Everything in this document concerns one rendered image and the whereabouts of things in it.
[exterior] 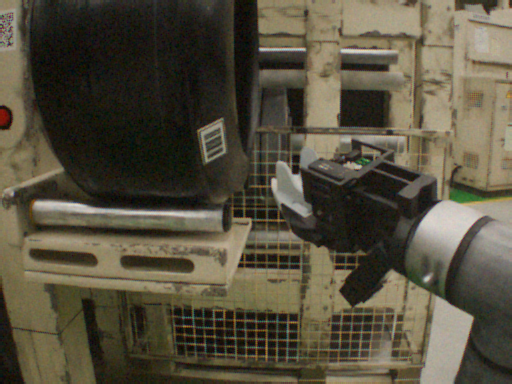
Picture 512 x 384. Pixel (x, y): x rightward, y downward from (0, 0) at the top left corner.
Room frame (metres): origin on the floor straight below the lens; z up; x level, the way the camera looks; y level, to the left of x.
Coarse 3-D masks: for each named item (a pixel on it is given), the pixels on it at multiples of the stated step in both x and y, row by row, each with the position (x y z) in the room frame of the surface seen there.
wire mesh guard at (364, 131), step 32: (256, 128) 1.15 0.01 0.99; (288, 128) 1.14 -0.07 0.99; (320, 128) 1.13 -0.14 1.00; (352, 128) 1.13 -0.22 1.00; (448, 160) 1.11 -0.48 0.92; (448, 192) 1.11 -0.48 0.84; (256, 288) 1.15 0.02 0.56; (288, 288) 1.15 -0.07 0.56; (128, 320) 1.18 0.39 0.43; (224, 320) 1.16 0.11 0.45; (256, 320) 1.15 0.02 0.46; (320, 320) 1.14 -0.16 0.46; (352, 320) 1.13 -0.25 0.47; (128, 352) 1.18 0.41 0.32; (192, 352) 1.17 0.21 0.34; (256, 352) 1.15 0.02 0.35
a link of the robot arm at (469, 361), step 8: (472, 344) 0.28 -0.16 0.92; (464, 352) 0.30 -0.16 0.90; (472, 352) 0.28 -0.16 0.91; (464, 360) 0.29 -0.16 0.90; (472, 360) 0.28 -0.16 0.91; (480, 360) 0.27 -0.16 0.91; (488, 360) 0.26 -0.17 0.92; (464, 368) 0.29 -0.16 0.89; (472, 368) 0.28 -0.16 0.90; (480, 368) 0.27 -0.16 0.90; (488, 368) 0.26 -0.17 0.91; (496, 368) 0.26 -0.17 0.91; (504, 368) 0.25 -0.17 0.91; (456, 376) 0.31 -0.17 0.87; (464, 376) 0.29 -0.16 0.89; (472, 376) 0.28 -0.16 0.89; (480, 376) 0.27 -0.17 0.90; (488, 376) 0.26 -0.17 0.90; (496, 376) 0.26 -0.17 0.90; (504, 376) 0.25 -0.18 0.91
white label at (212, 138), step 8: (208, 128) 0.59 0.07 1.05; (216, 128) 0.60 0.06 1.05; (224, 128) 0.61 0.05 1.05; (200, 136) 0.59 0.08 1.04; (208, 136) 0.60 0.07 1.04; (216, 136) 0.61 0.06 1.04; (224, 136) 0.62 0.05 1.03; (200, 144) 0.60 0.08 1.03; (208, 144) 0.60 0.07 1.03; (216, 144) 0.61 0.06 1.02; (224, 144) 0.62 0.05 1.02; (208, 152) 0.61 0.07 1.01; (216, 152) 0.62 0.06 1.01; (224, 152) 0.63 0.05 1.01; (208, 160) 0.62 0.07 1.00
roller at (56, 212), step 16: (32, 208) 0.69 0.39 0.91; (48, 208) 0.69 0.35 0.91; (64, 208) 0.69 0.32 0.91; (80, 208) 0.69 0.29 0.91; (96, 208) 0.69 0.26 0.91; (112, 208) 0.68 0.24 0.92; (128, 208) 0.68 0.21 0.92; (144, 208) 0.68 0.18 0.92; (160, 208) 0.68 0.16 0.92; (176, 208) 0.68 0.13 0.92; (192, 208) 0.68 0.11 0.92; (208, 208) 0.68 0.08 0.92; (224, 208) 0.68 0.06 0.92; (48, 224) 0.70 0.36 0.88; (64, 224) 0.69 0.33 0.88; (80, 224) 0.69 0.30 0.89; (96, 224) 0.68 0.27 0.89; (112, 224) 0.68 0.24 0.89; (128, 224) 0.68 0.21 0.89; (144, 224) 0.68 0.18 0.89; (160, 224) 0.67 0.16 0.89; (176, 224) 0.67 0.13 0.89; (192, 224) 0.67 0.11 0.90; (208, 224) 0.67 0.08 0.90; (224, 224) 0.66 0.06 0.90
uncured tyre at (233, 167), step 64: (64, 0) 0.57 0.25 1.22; (128, 0) 0.56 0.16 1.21; (192, 0) 0.56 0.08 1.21; (256, 0) 0.98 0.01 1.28; (64, 64) 0.56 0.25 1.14; (128, 64) 0.56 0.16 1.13; (192, 64) 0.56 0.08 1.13; (256, 64) 1.02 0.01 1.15; (64, 128) 0.59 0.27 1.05; (128, 128) 0.58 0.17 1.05; (192, 128) 0.58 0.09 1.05; (128, 192) 0.67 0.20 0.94; (192, 192) 0.66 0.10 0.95
